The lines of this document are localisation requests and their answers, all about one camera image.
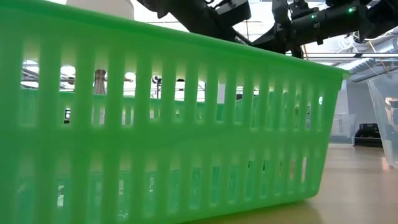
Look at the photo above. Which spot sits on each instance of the green plastic slotted basket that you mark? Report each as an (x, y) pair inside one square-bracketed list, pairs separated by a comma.
[(186, 140)]

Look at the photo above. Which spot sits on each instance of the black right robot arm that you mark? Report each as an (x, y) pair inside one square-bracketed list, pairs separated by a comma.
[(335, 21)]

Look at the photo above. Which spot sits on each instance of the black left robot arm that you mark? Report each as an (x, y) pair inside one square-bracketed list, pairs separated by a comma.
[(192, 15)]

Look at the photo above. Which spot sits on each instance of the black tripod stand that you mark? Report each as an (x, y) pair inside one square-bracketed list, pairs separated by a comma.
[(157, 80)]

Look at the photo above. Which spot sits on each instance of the white shade table lamp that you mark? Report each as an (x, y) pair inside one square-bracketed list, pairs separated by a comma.
[(102, 7)]

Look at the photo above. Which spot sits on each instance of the translucent storage bin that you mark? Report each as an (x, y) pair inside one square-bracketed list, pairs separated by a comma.
[(343, 129)]

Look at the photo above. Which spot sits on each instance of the black equipment box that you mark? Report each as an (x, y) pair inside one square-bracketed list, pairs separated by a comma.
[(368, 135)]

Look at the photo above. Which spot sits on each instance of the clear plastic basket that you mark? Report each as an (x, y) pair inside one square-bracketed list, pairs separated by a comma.
[(388, 137)]

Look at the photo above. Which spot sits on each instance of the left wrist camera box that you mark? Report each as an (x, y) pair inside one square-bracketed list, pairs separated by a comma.
[(233, 9)]

